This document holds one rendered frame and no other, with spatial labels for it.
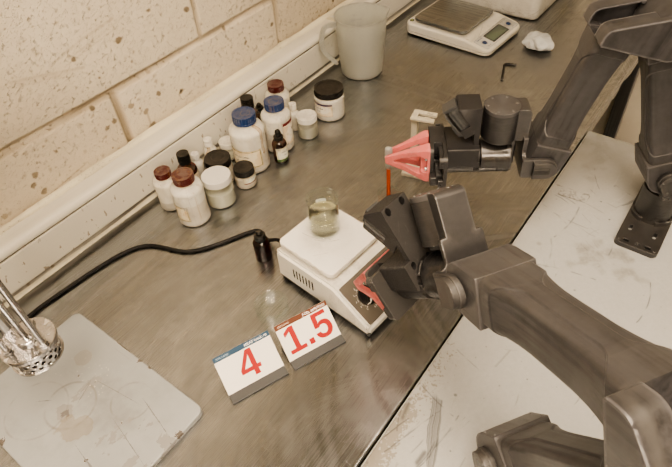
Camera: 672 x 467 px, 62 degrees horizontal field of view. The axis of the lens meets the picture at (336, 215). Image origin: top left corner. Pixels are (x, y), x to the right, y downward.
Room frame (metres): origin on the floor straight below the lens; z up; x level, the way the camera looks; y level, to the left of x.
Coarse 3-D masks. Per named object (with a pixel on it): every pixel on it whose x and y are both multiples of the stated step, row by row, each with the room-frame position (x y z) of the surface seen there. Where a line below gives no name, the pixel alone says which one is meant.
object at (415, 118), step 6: (414, 114) 0.89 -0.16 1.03; (420, 114) 0.89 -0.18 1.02; (426, 114) 0.89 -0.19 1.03; (432, 114) 0.89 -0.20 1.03; (414, 120) 0.88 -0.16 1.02; (420, 120) 0.87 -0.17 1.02; (426, 120) 0.87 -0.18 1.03; (432, 120) 0.87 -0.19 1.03; (414, 126) 0.89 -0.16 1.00; (414, 132) 0.89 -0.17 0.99; (402, 174) 0.86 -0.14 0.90; (408, 174) 0.86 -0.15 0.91
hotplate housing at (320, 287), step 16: (288, 256) 0.61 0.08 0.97; (368, 256) 0.59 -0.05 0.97; (288, 272) 0.60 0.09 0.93; (304, 272) 0.58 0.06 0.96; (352, 272) 0.56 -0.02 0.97; (304, 288) 0.58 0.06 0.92; (320, 288) 0.55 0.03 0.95; (336, 288) 0.54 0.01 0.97; (336, 304) 0.53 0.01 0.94; (352, 320) 0.51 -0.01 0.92; (384, 320) 0.51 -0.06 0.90
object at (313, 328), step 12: (312, 312) 0.52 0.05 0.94; (324, 312) 0.52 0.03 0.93; (300, 324) 0.50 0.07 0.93; (312, 324) 0.50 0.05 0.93; (324, 324) 0.50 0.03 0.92; (288, 336) 0.48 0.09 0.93; (300, 336) 0.49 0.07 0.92; (312, 336) 0.49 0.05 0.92; (324, 336) 0.49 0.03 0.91; (288, 348) 0.47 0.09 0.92; (300, 348) 0.47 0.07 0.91
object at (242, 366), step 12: (252, 348) 0.46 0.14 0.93; (264, 348) 0.47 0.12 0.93; (228, 360) 0.45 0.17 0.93; (240, 360) 0.45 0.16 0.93; (252, 360) 0.45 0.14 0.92; (264, 360) 0.45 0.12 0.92; (276, 360) 0.45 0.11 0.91; (228, 372) 0.43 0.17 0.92; (240, 372) 0.43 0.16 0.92; (252, 372) 0.44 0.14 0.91; (228, 384) 0.42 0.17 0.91; (240, 384) 0.42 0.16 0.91
